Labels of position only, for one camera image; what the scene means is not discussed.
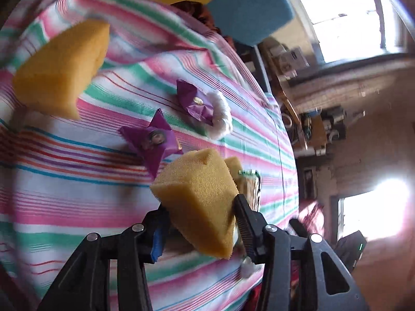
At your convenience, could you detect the wedge-shaped yellow sponge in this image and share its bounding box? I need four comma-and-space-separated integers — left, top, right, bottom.
150, 148, 239, 260

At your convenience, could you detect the red cloth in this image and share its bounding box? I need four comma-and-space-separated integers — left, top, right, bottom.
296, 201, 328, 243

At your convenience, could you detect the wooden side table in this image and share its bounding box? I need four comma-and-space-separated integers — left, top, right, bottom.
259, 37, 328, 150

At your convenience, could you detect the white cardboard box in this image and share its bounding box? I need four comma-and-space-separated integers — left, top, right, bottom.
272, 47, 309, 78

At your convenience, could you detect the white plastic-wrapped ball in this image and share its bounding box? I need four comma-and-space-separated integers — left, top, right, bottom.
207, 90, 233, 140

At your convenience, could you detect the purple candy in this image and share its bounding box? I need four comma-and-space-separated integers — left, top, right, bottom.
119, 108, 184, 179
176, 79, 216, 127

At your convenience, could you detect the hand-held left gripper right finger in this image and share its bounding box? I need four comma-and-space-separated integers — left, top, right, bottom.
233, 194, 370, 311

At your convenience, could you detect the clear puffed snack packet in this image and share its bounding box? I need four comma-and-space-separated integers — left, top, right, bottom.
238, 169, 261, 214

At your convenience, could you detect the large yellow sponge block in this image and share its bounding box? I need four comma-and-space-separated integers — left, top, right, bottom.
12, 19, 111, 120

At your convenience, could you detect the striped pink green cloth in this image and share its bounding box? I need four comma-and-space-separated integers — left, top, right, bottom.
0, 0, 300, 311

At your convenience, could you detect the red-brown crumpled cloth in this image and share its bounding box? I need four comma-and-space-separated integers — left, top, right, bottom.
170, 1, 224, 36

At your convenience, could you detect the small bright window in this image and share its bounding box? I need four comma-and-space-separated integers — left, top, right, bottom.
337, 178, 409, 240

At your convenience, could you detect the small yellow sponge piece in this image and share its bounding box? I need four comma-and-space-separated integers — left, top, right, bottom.
224, 156, 244, 189

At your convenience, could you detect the blue chair backrest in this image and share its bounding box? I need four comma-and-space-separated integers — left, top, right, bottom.
206, 0, 295, 47

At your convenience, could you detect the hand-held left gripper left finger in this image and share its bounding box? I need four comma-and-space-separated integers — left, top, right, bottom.
37, 206, 172, 311

